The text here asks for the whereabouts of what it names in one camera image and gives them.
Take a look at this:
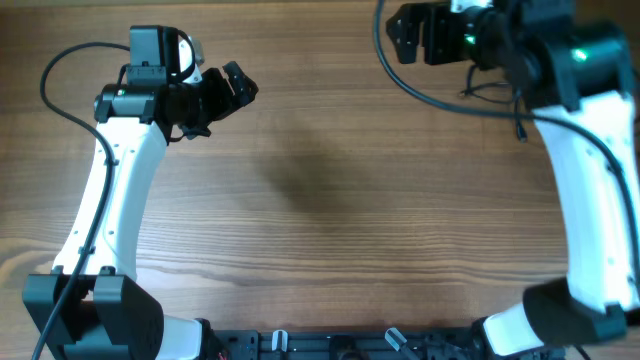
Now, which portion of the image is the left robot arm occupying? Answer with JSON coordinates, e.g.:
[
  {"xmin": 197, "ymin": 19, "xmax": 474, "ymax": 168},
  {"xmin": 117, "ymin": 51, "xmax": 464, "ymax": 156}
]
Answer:
[{"xmin": 22, "ymin": 25, "xmax": 258, "ymax": 359}]

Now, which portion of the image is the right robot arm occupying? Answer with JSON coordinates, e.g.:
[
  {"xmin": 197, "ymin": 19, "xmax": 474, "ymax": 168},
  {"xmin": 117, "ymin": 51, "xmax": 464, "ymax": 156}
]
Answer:
[{"xmin": 372, "ymin": 1, "xmax": 639, "ymax": 359}]

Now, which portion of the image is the black aluminium base frame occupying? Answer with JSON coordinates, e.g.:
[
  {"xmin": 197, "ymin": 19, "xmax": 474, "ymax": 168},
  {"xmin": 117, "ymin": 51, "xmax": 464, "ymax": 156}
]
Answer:
[{"xmin": 208, "ymin": 327, "xmax": 498, "ymax": 360}]

